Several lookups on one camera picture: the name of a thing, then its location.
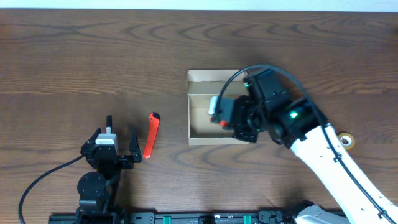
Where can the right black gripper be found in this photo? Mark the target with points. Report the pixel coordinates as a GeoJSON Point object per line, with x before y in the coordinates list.
{"type": "Point", "coordinates": [239, 134]}

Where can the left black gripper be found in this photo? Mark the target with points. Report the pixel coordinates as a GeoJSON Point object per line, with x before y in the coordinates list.
{"type": "Point", "coordinates": [128, 164]}

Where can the red stapler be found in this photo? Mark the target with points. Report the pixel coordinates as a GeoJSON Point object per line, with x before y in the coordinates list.
{"type": "Point", "coordinates": [222, 123]}

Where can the black marker pen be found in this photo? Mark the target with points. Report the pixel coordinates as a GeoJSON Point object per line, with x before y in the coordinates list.
{"type": "Point", "coordinates": [109, 124]}

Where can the red utility knife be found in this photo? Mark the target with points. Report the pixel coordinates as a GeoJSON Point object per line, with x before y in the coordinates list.
{"type": "Point", "coordinates": [154, 125]}

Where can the brown cardboard box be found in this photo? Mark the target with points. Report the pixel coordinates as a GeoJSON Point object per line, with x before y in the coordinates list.
{"type": "Point", "coordinates": [202, 86]}

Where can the yellow tape roll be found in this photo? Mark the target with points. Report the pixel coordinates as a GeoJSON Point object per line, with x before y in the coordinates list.
{"type": "Point", "coordinates": [347, 140]}

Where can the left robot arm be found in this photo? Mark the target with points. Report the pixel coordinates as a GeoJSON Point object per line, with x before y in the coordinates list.
{"type": "Point", "coordinates": [98, 189]}

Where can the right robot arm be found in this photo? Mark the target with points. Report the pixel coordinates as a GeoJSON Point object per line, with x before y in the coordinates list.
{"type": "Point", "coordinates": [267, 98]}

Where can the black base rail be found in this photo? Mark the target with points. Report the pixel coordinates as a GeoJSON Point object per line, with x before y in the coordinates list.
{"type": "Point", "coordinates": [259, 217]}

